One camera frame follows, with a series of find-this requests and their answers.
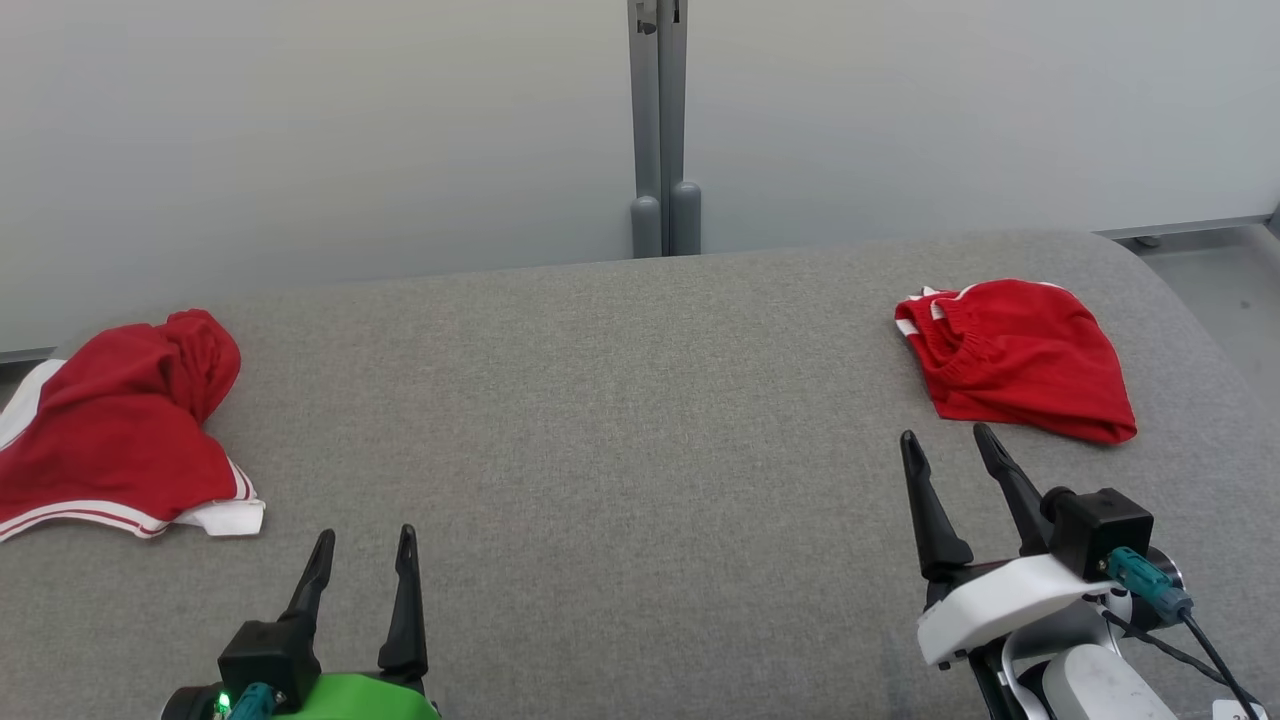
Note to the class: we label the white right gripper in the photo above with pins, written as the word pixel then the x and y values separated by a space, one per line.
pixel 1000 605

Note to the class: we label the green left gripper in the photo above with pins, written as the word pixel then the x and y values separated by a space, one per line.
pixel 360 700

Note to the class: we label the red shorts with white stripe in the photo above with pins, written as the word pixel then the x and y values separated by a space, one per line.
pixel 1030 360

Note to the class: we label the red jersey with white trim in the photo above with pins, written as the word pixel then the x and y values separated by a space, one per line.
pixel 110 440

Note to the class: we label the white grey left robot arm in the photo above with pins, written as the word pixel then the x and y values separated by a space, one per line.
pixel 190 705

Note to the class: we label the grey fabric sofa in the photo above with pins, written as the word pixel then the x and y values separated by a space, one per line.
pixel 600 450

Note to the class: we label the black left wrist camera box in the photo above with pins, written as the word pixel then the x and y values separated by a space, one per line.
pixel 265 655

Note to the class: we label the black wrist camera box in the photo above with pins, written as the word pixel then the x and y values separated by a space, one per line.
pixel 1100 530
pixel 265 655

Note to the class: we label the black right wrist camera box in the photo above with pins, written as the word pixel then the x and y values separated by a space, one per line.
pixel 1100 530

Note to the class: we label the grey partition base rail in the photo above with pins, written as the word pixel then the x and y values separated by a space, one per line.
pixel 1190 228

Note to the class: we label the grey double partition post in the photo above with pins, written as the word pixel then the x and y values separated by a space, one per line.
pixel 660 120

